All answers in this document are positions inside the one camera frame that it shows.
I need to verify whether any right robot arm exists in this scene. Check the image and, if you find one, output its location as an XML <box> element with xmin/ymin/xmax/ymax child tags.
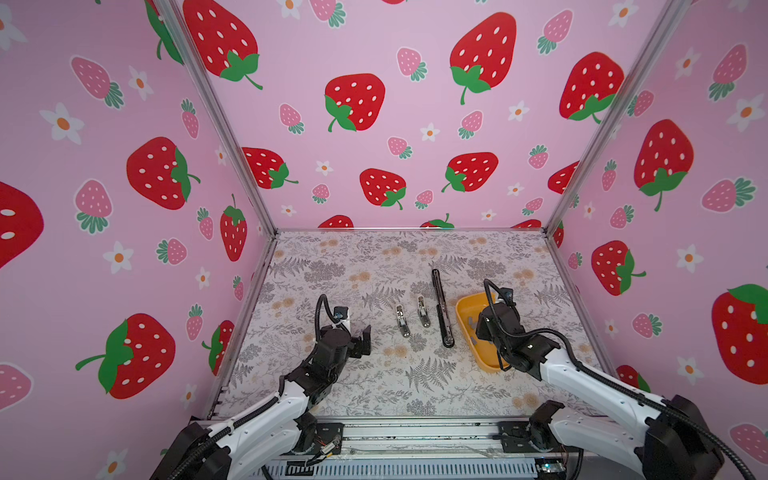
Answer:
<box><xmin>476</xmin><ymin>279</ymin><xmax>755</xmax><ymax>479</ymax></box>

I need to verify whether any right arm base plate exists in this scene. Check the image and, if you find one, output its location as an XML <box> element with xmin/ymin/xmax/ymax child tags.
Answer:
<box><xmin>497</xmin><ymin>421</ymin><xmax>556</xmax><ymax>453</ymax></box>

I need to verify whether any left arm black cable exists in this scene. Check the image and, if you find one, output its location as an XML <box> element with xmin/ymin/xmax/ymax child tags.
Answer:
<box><xmin>314</xmin><ymin>293</ymin><xmax>340</xmax><ymax>346</ymax></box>

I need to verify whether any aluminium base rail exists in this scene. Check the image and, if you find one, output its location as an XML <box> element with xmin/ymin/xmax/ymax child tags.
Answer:
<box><xmin>246</xmin><ymin>417</ymin><xmax>585</xmax><ymax>479</ymax></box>

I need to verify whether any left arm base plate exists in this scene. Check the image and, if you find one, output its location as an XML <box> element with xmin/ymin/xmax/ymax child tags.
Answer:
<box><xmin>298</xmin><ymin>422</ymin><xmax>345</xmax><ymax>456</ymax></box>

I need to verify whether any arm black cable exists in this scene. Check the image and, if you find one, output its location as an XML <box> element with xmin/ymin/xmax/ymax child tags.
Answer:
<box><xmin>482</xmin><ymin>278</ymin><xmax>758</xmax><ymax>480</ymax></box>
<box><xmin>314</xmin><ymin>293</ymin><xmax>340</xmax><ymax>346</ymax></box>

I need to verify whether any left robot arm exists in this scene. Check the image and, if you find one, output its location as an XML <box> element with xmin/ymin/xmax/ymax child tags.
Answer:
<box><xmin>151</xmin><ymin>307</ymin><xmax>372</xmax><ymax>479</ymax></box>

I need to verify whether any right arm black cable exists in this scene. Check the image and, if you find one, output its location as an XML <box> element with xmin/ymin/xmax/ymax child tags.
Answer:
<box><xmin>482</xmin><ymin>278</ymin><xmax>758</xmax><ymax>480</ymax></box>

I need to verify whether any long black stapler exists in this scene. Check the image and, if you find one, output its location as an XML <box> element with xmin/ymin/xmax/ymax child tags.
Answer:
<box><xmin>431</xmin><ymin>269</ymin><xmax>455</xmax><ymax>348</ymax></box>

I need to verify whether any yellow plastic tray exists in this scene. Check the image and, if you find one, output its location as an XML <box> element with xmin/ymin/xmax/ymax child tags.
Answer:
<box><xmin>454</xmin><ymin>292</ymin><xmax>511</xmax><ymax>374</ymax></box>

